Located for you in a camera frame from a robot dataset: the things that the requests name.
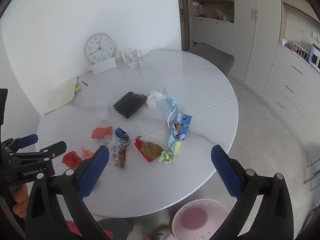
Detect blue wrapper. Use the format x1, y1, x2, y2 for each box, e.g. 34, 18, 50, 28
114, 127, 130, 141

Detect white tissue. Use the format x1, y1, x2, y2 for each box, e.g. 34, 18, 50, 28
146, 90, 167, 110

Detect metal leg stool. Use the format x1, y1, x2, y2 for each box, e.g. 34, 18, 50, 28
303, 140, 320, 190

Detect fuzzy purple slipper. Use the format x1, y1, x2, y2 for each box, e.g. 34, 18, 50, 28
150, 226, 173, 240

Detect grey upholstered chair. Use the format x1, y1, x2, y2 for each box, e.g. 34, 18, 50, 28
187, 42, 235, 75

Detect blue face mask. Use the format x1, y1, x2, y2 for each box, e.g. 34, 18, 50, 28
156, 87, 178, 128

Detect white rectangular box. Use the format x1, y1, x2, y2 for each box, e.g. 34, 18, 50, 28
91, 57, 117, 75

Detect blue and yellow paper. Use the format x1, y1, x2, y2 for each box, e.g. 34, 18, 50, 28
167, 136, 182, 155

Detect tangled cables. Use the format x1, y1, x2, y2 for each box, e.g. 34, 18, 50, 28
194, 5, 208, 18

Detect clear glass pitcher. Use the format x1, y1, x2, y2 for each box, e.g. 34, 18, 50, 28
124, 49, 143, 70

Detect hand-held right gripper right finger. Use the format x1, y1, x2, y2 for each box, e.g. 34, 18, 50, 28
211, 144, 294, 240

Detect white countertop appliance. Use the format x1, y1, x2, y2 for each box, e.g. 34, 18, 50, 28
308, 44, 320, 68

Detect clear wrapper with brown snack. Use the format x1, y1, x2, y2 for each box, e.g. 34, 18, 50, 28
111, 141, 132, 169

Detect open handwritten notebook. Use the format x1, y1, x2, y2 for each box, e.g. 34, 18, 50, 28
44, 76, 78, 115

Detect tall grey cabinet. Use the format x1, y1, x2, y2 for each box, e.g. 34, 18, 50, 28
186, 0, 283, 98

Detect green paper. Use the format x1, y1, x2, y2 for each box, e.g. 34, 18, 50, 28
159, 151, 175, 166

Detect clear plastic film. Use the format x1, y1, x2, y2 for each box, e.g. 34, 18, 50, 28
96, 100, 112, 123

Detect blue carton pack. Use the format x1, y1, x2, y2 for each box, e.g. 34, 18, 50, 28
171, 113, 192, 140

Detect person's left hand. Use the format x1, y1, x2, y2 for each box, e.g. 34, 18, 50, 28
12, 184, 28, 218

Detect small dish rack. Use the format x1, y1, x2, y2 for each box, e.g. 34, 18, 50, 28
292, 42, 310, 60

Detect red wrapper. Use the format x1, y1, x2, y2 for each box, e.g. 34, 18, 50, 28
62, 151, 82, 167

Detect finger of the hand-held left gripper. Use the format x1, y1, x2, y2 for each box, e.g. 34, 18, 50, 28
0, 134, 39, 155
10, 141, 67, 164

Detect person's dark quilted clothing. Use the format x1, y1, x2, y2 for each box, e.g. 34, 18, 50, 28
97, 217, 137, 240

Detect red and yellow snack bag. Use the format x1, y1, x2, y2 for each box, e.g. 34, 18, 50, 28
135, 135, 164, 163

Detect grey drawer cabinet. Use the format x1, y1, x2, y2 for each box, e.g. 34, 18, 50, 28
262, 44, 320, 140

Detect small pink wrapper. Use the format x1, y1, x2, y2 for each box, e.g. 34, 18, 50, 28
81, 147, 95, 159

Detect clear plastic bag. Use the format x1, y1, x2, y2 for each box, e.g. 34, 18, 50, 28
215, 8, 230, 22

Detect orange-red packet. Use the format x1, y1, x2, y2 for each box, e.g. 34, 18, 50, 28
91, 126, 113, 139

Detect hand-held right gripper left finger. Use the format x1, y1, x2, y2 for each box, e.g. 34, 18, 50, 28
25, 145, 110, 240

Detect round white wall clock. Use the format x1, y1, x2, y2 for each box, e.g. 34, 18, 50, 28
84, 33, 116, 64

